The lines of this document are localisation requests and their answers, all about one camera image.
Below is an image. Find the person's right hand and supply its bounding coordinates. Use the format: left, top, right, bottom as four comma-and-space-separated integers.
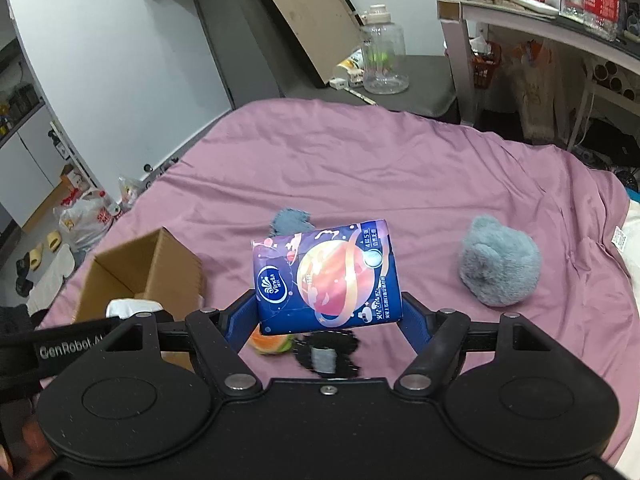
1, 416, 54, 479

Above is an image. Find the black fabric patch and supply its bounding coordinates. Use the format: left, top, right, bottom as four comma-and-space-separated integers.
293, 330, 360, 379

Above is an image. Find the dark grey cabinet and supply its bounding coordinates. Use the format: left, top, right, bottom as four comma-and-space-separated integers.
194, 0, 281, 108

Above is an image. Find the white desk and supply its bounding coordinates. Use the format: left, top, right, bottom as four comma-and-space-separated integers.
436, 0, 639, 126

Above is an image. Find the blue planet tissue pack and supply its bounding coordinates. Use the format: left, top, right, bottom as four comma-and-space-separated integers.
253, 220, 402, 336

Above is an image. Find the large clear plastic jar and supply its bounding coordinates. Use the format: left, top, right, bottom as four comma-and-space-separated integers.
361, 3, 410, 96

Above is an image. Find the pink bed sheet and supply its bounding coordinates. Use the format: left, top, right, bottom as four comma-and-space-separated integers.
37, 97, 640, 466

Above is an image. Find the yellow slipper pair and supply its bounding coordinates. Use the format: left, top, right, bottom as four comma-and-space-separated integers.
28, 230, 62, 271

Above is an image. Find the blue denim fabric patch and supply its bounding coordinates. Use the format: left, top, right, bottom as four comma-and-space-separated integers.
270, 208, 314, 236

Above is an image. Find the grey fluffy plush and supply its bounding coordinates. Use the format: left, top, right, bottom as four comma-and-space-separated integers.
459, 214, 542, 308

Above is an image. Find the brown cardboard box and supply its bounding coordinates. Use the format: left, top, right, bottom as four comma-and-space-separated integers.
71, 226, 207, 373

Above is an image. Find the white plastic shopping bag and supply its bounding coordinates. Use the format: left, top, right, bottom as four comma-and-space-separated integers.
53, 188, 114, 252

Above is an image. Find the white wrapped tissue pack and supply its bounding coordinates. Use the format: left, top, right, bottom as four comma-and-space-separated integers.
105, 298, 163, 320

